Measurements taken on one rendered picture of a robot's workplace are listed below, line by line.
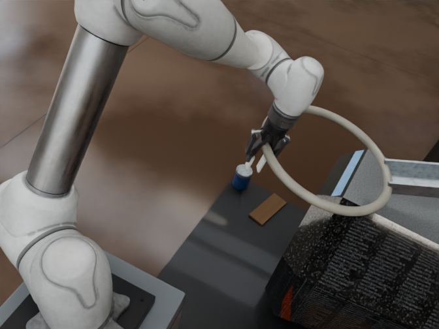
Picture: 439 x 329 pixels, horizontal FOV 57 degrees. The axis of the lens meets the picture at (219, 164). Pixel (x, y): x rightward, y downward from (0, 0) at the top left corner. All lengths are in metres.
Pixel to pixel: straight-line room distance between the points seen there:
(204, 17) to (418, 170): 1.10
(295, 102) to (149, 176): 1.49
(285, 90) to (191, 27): 0.54
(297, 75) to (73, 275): 0.73
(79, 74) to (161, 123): 2.03
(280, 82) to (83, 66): 0.56
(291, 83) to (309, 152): 1.81
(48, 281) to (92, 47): 0.45
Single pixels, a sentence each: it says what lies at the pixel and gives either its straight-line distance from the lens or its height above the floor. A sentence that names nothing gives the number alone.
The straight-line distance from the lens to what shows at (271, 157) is 1.27.
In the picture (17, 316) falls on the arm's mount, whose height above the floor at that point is 0.84.
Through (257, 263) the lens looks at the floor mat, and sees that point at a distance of 2.21.
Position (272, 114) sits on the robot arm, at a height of 1.14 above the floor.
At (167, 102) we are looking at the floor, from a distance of 3.01.
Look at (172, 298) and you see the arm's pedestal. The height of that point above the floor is 0.80.
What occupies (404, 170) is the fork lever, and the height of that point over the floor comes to 0.94.
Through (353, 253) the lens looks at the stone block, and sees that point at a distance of 1.54.
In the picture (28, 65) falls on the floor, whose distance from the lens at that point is 3.37.
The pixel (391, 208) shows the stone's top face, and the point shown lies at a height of 0.82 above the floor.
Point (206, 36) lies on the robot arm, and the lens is 0.68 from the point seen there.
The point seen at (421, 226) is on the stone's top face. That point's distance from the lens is 1.60.
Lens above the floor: 1.86
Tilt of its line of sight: 46 degrees down
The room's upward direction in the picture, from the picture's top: 14 degrees clockwise
